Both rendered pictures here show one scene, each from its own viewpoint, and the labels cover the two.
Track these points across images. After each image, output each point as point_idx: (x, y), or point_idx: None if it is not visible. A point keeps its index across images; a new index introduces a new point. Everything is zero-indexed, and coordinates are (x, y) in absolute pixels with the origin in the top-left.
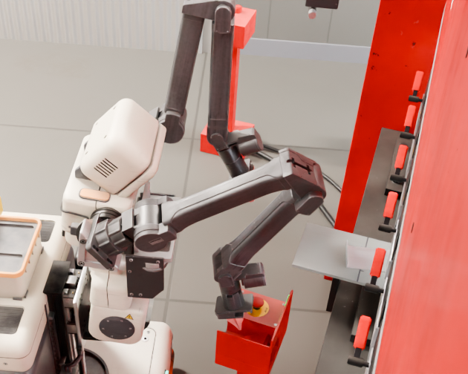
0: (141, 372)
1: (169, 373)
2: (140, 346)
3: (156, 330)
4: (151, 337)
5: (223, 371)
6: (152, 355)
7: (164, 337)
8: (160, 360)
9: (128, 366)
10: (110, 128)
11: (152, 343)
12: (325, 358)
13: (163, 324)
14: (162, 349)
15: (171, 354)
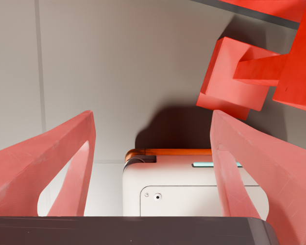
0: (206, 194)
1: (171, 155)
2: (168, 201)
3: (143, 185)
4: (154, 189)
5: (133, 93)
6: (181, 185)
7: (150, 174)
8: (185, 175)
9: (197, 210)
10: None
11: (163, 187)
12: None
13: (132, 178)
14: (170, 174)
15: (145, 156)
